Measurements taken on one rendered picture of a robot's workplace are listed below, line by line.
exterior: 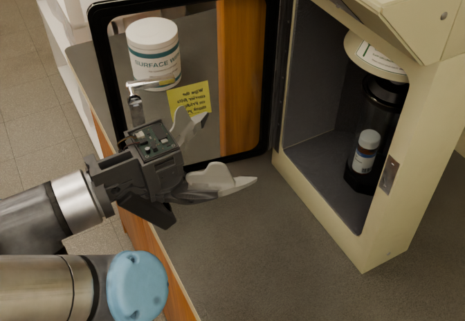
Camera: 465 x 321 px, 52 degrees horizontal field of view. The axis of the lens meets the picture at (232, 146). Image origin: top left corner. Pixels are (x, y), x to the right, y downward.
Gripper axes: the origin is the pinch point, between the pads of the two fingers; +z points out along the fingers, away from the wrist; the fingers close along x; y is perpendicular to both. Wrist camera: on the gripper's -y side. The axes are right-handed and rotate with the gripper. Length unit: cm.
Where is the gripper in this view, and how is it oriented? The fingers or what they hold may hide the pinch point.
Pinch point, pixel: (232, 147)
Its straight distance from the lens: 68.9
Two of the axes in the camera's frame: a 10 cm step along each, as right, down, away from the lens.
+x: -4.7, -6.2, 6.2
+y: -0.5, -6.9, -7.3
